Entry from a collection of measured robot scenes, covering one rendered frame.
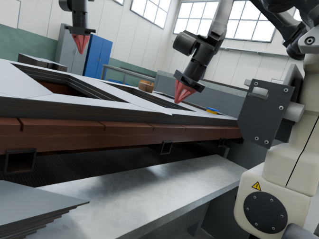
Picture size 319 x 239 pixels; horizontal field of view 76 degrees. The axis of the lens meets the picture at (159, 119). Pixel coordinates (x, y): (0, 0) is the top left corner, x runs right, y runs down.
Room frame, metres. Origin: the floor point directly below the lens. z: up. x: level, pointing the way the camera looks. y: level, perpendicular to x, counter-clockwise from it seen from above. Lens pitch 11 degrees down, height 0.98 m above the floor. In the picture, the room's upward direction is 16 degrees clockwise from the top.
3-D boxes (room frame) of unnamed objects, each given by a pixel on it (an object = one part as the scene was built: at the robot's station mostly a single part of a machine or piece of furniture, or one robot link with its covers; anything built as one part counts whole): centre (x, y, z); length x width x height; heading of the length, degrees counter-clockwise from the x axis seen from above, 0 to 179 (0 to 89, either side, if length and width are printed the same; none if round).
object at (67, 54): (8.28, 4.11, 0.97); 1.00 x 0.49 x 1.95; 141
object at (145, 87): (1.45, 0.16, 0.89); 0.12 x 0.06 x 0.05; 31
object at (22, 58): (4.84, 3.05, 0.32); 1.20 x 0.80 x 0.65; 57
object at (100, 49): (9.13, 3.42, 0.97); 1.00 x 0.49 x 1.95; 141
